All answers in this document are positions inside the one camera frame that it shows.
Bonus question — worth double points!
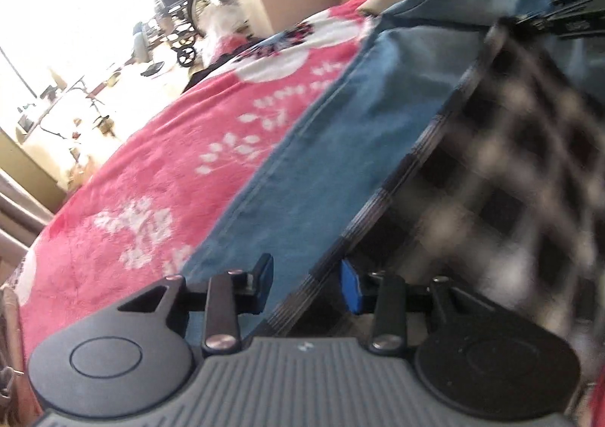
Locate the black white plaid garment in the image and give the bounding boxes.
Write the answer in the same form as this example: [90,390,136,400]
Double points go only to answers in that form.
[265,21,604,353]

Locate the pink floral bed blanket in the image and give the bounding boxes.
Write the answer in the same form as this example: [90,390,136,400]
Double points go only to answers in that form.
[10,0,368,353]

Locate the dark blue jeans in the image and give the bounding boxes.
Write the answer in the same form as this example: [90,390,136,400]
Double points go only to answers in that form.
[183,11,492,337]

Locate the light blue jeans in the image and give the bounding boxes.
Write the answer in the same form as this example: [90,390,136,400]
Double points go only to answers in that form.
[379,0,551,97]

